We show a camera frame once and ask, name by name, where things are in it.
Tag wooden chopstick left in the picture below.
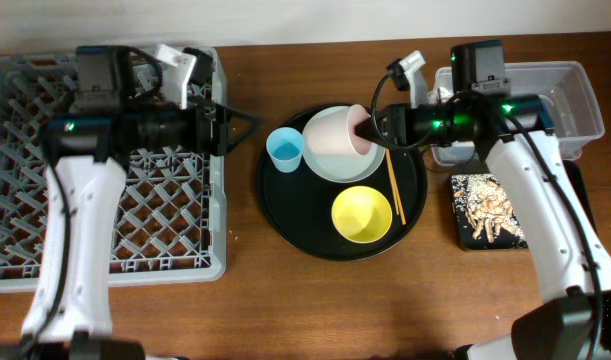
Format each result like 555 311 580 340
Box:
385 149 400 216

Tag round black serving tray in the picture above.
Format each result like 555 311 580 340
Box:
255 103 429 262

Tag food scraps rice and peanuts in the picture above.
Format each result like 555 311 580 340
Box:
452 173 527 245

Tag light blue plastic cup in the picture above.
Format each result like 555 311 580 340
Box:
266 127 304 173

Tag grey plastic dishwasher rack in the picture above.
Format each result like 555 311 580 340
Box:
0 54 227 294

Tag clear plastic waste bin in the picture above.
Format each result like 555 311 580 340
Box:
428 61 605 167

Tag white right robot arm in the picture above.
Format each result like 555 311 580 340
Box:
356 40 611 359

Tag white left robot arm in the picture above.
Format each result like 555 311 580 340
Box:
0 44 242 359

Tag wooden chopstick right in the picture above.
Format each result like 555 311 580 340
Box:
388 164 407 225

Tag wooden chopstick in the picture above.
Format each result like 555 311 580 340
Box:
388 164 407 225
385 149 400 216

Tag grey round plate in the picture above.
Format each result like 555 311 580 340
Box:
301 105 387 184

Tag pink plastic cup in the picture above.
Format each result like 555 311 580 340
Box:
303 105 374 156

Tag yellow plastic bowl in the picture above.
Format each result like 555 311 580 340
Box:
331 186 393 244

